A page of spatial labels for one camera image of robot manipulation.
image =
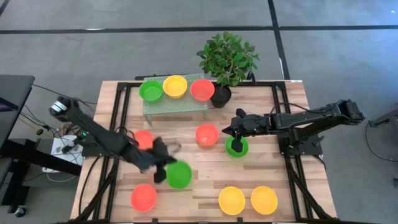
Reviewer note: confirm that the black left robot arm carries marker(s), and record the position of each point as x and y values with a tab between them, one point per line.
93	130

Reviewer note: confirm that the green leafy potted plant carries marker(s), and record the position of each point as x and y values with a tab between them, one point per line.
228	59

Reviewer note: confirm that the yellow plastic mini bowl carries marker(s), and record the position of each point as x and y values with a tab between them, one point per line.
175	87
264	200
231	200

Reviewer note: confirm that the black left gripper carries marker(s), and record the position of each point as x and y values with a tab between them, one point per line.
149	155

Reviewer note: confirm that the black cup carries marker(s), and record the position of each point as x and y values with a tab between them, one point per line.
220	98

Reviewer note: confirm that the black bracket on frame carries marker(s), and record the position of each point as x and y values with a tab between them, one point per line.
250	77

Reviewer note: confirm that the black aluminium table frame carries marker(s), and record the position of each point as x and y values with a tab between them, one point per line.
264	84

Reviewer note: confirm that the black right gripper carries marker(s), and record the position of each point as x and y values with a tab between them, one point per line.
248	124

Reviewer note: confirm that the green plastic mini bowl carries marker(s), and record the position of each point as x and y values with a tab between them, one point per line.
179	175
151	91
228	148

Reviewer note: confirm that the black desk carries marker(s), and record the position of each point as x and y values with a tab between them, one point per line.
15	90

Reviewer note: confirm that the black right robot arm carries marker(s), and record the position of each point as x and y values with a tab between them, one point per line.
311	119

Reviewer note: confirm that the black caster wheel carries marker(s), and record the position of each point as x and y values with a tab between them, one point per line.
19	212

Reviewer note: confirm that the orange plastic mini bowl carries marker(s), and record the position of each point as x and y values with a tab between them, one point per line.
207	135
202	90
143	197
144	140

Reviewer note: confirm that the pale green perforated metal shelf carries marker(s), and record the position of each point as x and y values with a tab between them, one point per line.
174	107

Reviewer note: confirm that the white power strip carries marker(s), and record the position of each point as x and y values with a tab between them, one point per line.
57	157

